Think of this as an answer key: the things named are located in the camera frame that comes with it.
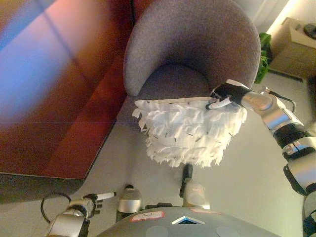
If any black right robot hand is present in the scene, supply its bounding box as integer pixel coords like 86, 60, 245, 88
205, 79, 250, 111

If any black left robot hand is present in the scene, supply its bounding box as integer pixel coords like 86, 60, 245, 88
82, 191, 117, 219

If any white fringed pillow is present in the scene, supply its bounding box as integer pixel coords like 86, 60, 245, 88
131, 95, 248, 169

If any grey fabric armchair sofa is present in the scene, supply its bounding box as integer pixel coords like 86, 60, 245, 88
115, 0, 262, 125

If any silver left robot leg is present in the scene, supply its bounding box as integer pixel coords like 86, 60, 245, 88
117, 184, 144, 214

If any silver robot leg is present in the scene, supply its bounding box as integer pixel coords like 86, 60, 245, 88
179, 163, 211, 210
117, 184, 144, 214

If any green potted plant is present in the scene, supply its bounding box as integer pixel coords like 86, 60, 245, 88
254, 32, 273, 84

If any grey robot torso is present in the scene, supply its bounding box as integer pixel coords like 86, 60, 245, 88
95, 202, 282, 237

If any silver right robot leg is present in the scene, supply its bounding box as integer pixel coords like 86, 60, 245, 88
179, 163, 211, 210

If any red-brown wooden table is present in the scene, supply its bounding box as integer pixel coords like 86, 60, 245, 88
0, 0, 136, 205

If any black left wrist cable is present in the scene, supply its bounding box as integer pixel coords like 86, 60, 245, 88
40, 193, 73, 224

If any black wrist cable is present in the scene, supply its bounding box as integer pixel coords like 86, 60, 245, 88
268, 89, 296, 114
40, 193, 73, 224

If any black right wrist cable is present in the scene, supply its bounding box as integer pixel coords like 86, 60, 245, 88
268, 89, 296, 114

